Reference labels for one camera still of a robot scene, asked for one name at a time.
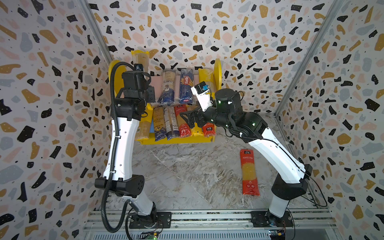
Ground red spaghetti bag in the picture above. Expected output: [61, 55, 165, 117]
[240, 150, 260, 196]
[174, 105, 192, 138]
[202, 123, 216, 138]

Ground clear bag white label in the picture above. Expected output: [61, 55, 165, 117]
[164, 106, 180, 141]

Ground blue-top spaghetti bag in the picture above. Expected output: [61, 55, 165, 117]
[158, 70, 176, 106]

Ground clear spaghetti bag Chinese text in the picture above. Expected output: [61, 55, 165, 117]
[153, 107, 167, 142]

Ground blue Barilla spaghetti bag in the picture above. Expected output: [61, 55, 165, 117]
[179, 69, 194, 105]

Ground yellow Pastatime bag tall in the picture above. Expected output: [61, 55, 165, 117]
[191, 125, 204, 137]

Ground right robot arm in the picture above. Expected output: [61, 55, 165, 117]
[181, 86, 312, 225]

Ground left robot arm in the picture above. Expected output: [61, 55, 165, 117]
[95, 70, 157, 232]

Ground yellow shelf pink blue boards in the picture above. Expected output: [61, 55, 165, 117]
[109, 59, 223, 145]

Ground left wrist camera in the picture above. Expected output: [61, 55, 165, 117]
[134, 64, 145, 72]

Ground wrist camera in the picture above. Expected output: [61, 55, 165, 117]
[134, 64, 145, 72]
[191, 81, 213, 112]

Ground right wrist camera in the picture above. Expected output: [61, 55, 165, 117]
[191, 81, 213, 112]

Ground metal base rail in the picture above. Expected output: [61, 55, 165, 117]
[82, 209, 343, 240]

